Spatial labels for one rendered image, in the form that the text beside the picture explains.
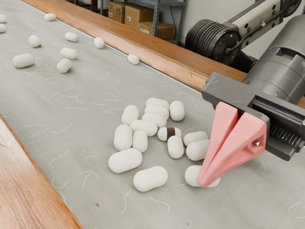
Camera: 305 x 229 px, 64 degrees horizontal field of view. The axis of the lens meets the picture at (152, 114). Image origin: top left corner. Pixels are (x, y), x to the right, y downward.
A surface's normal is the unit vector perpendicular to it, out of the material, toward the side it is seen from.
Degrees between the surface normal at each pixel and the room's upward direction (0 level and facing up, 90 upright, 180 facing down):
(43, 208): 0
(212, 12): 90
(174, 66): 45
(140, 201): 0
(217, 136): 59
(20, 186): 0
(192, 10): 90
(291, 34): 40
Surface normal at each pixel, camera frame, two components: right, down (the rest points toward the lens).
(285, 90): 0.14, -0.11
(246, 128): -0.56, -0.17
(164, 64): -0.43, -0.38
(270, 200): 0.11, -0.84
